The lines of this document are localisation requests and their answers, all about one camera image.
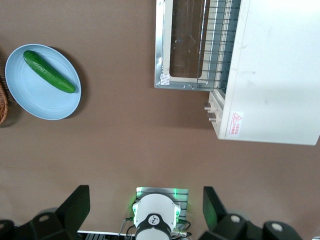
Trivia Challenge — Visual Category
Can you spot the metal wire oven rack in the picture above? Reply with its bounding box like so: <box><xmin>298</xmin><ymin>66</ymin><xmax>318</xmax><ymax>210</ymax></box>
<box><xmin>196</xmin><ymin>0</ymin><xmax>238</xmax><ymax>86</ymax></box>

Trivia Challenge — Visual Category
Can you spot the brown wicker basket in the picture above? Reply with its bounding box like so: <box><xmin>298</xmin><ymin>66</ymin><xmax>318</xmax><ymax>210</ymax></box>
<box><xmin>0</xmin><ymin>51</ymin><xmax>9</xmax><ymax>126</ymax></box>

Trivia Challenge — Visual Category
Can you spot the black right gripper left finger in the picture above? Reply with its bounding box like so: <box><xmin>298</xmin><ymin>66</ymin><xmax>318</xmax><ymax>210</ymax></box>
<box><xmin>0</xmin><ymin>184</ymin><xmax>91</xmax><ymax>240</ymax></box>

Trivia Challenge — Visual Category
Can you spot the red warning sticker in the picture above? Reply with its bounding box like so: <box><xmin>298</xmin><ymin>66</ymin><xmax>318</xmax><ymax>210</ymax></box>
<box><xmin>229</xmin><ymin>111</ymin><xmax>244</xmax><ymax>137</ymax></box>

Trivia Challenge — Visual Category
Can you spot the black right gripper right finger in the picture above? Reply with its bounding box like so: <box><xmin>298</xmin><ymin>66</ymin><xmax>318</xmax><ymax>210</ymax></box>
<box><xmin>199</xmin><ymin>186</ymin><xmax>303</xmax><ymax>240</ymax></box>

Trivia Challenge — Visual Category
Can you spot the white toaster oven body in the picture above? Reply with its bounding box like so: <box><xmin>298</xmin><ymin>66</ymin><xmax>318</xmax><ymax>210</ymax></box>
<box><xmin>208</xmin><ymin>0</ymin><xmax>320</xmax><ymax>147</ymax></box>

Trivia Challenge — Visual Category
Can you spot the light blue plate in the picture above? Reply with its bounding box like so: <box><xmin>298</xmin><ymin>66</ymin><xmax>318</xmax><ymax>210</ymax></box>
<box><xmin>4</xmin><ymin>43</ymin><xmax>82</xmax><ymax>121</ymax></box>

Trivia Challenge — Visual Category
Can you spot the green cucumber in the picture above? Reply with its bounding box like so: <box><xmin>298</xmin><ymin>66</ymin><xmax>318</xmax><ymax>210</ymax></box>
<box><xmin>23</xmin><ymin>50</ymin><xmax>77</xmax><ymax>94</ymax></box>

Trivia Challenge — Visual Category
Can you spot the white label sticker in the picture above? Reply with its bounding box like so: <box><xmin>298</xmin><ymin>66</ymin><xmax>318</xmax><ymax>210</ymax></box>
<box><xmin>159</xmin><ymin>73</ymin><xmax>172</xmax><ymax>86</ymax></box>

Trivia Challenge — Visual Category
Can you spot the oven door with metal handle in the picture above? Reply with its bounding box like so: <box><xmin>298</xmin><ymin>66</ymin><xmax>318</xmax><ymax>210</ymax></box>
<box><xmin>154</xmin><ymin>0</ymin><xmax>227</xmax><ymax>92</ymax></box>

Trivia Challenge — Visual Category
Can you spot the black cable at base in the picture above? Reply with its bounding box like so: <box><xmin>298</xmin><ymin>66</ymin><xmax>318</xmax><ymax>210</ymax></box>
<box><xmin>125</xmin><ymin>219</ymin><xmax>193</xmax><ymax>238</ymax></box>

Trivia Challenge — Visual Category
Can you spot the grey cable at base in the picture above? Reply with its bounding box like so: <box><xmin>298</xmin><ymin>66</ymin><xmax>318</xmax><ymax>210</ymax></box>
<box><xmin>117</xmin><ymin>216</ymin><xmax>136</xmax><ymax>237</ymax></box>

